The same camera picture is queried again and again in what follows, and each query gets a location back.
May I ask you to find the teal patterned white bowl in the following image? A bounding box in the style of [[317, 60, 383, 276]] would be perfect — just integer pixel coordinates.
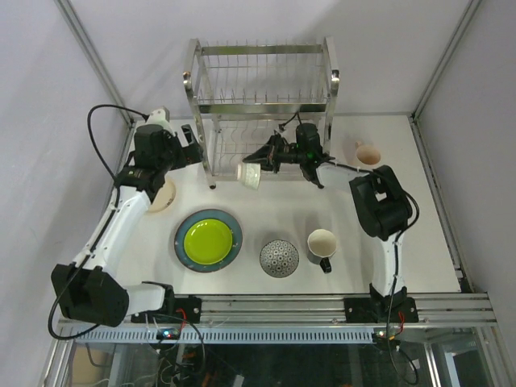
[[236, 162, 261, 190]]

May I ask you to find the stainless steel dish rack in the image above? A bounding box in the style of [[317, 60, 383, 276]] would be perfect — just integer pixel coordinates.
[[182, 36, 340, 189]]

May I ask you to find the black mug cream inside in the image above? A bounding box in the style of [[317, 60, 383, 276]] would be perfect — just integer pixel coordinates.
[[306, 229, 337, 274]]

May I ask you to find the dark blue patterned bowl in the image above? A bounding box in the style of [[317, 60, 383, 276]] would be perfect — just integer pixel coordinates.
[[259, 239, 299, 278]]

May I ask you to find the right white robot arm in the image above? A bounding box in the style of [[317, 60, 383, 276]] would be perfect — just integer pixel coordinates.
[[237, 123, 419, 321]]

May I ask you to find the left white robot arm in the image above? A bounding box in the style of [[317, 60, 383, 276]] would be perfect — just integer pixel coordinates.
[[51, 123, 202, 327]]

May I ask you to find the cream plate with floral print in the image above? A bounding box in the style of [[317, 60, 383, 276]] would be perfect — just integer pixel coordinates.
[[148, 177, 177, 213]]

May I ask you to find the blue glazed ceramic plate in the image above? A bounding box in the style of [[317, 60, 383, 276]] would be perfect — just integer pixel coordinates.
[[172, 209, 243, 273]]

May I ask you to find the pink ceramic mug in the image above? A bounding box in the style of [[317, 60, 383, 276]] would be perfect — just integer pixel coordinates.
[[355, 141, 381, 166]]

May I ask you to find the lime green plate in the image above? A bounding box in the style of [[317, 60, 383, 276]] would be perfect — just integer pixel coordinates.
[[183, 218, 233, 265]]

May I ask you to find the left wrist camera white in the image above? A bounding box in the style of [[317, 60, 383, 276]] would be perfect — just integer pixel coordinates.
[[147, 106, 170, 127]]

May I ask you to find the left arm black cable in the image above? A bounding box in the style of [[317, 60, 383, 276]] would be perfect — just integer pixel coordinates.
[[87, 104, 150, 181]]

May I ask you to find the aluminium frame post left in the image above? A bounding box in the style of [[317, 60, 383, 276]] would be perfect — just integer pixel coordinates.
[[54, 0, 125, 106]]

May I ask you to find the aluminium frame post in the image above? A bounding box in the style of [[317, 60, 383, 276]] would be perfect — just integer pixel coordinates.
[[411, 0, 483, 121], [54, 0, 125, 106]]

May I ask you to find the perforated cable tray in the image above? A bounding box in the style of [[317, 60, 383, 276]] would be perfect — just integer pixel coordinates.
[[77, 327, 375, 344]]

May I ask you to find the aluminium front rail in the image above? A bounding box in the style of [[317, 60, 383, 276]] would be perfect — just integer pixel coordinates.
[[58, 293, 499, 328]]

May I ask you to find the aluminium frame post right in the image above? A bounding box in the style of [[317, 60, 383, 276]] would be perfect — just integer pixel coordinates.
[[411, 0, 483, 121]]

